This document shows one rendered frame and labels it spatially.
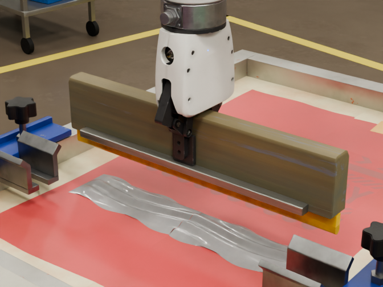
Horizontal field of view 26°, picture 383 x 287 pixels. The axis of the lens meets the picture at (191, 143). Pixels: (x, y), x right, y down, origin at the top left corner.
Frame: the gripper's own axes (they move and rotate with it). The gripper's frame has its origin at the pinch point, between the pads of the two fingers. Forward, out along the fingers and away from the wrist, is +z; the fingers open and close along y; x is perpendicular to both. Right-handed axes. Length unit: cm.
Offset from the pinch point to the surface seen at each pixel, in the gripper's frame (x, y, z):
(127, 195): 10.4, -1.3, 10.3
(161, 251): -1.5, -8.3, 11.1
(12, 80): 263, 181, 106
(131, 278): -2.5, -14.7, 11.1
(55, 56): 272, 220, 106
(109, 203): 11.2, -4.0, 10.7
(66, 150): 25.7, 2.2, 9.4
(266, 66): 21, 48, 8
